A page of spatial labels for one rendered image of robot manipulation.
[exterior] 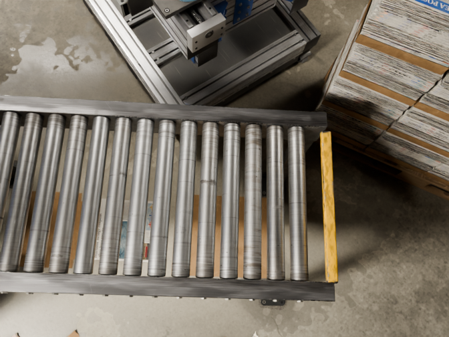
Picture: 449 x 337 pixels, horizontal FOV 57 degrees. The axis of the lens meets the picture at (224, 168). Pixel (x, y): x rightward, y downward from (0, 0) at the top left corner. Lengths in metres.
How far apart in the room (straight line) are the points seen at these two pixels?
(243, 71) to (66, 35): 0.99
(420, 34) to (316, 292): 0.78
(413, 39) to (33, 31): 1.87
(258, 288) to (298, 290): 0.11
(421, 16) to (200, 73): 1.05
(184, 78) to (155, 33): 0.27
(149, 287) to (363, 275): 1.20
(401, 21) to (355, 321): 1.30
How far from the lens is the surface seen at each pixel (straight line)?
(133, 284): 1.16
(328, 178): 1.22
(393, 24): 1.34
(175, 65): 2.02
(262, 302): 1.96
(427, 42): 1.38
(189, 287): 1.14
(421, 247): 2.22
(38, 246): 1.23
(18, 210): 1.26
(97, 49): 2.36
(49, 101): 1.34
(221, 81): 1.96
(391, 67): 1.51
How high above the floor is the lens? 1.94
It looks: 73 degrees down
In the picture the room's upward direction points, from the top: 12 degrees clockwise
